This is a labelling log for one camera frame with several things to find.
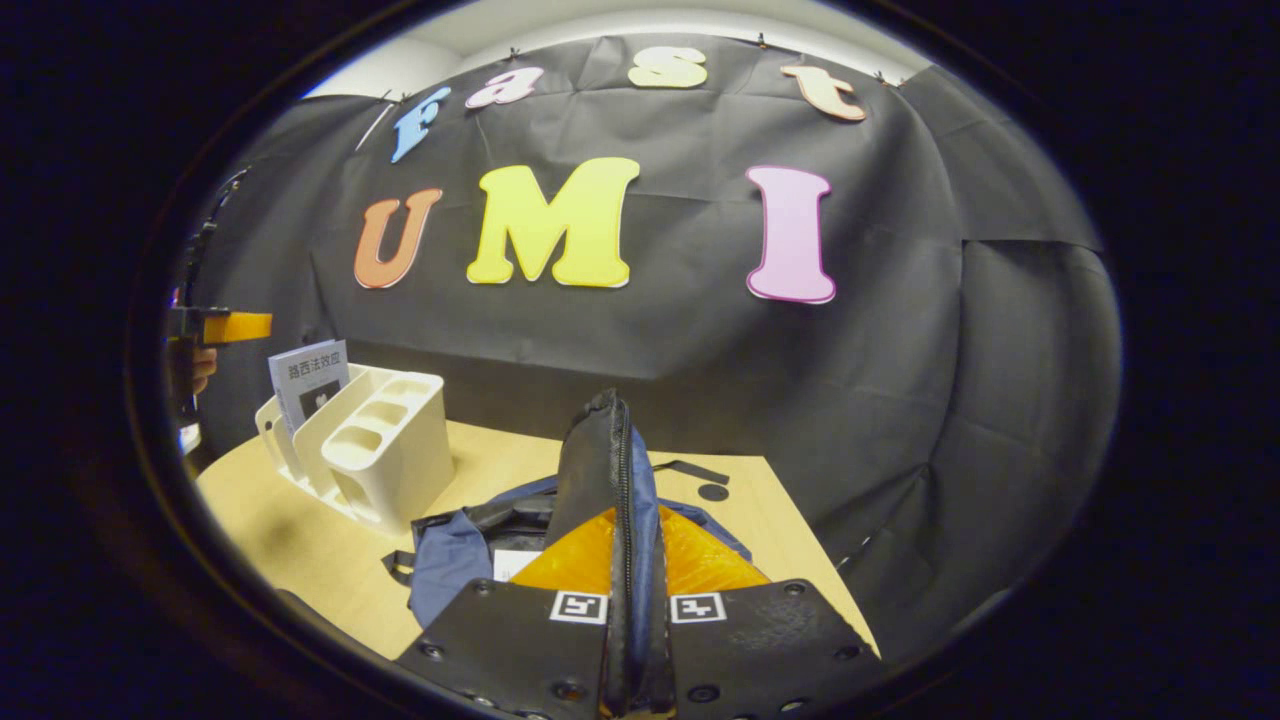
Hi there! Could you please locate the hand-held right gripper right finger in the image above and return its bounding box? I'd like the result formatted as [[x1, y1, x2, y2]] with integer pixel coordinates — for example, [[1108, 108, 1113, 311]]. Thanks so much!
[[655, 503, 888, 720]]

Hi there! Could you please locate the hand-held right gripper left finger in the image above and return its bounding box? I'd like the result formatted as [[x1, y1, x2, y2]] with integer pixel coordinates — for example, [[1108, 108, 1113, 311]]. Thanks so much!
[[395, 503, 619, 720]]

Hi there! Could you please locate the grey-blue cover book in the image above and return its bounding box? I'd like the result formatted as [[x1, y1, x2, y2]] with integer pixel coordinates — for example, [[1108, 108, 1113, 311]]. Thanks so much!
[[267, 339, 352, 434]]

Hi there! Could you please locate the blue schoolbag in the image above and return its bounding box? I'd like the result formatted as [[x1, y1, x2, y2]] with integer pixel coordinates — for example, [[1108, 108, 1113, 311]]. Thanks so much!
[[383, 388, 756, 719]]

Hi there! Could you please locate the white plastic bookshelf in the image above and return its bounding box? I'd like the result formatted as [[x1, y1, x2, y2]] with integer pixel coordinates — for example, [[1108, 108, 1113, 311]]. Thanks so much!
[[255, 364, 457, 537]]

